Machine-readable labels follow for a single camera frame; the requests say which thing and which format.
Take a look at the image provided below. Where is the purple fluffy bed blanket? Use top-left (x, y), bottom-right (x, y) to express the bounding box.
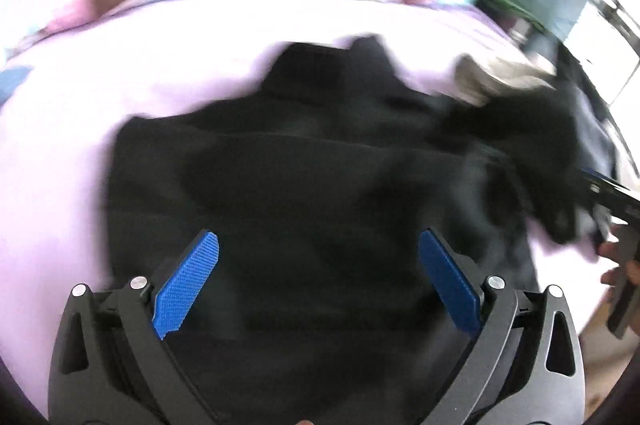
top-left (1, 0), bottom-right (605, 424)

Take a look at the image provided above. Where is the dark blue black garment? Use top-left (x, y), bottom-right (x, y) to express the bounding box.
top-left (555, 44), bottom-right (620, 180)

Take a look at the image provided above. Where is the right hand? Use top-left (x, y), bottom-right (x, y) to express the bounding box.
top-left (598, 225), bottom-right (639, 286)

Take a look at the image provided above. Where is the grey beige garment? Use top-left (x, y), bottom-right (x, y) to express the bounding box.
top-left (454, 54), bottom-right (555, 106)

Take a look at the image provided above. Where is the large black garment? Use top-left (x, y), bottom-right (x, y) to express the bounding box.
top-left (104, 38), bottom-right (592, 424)

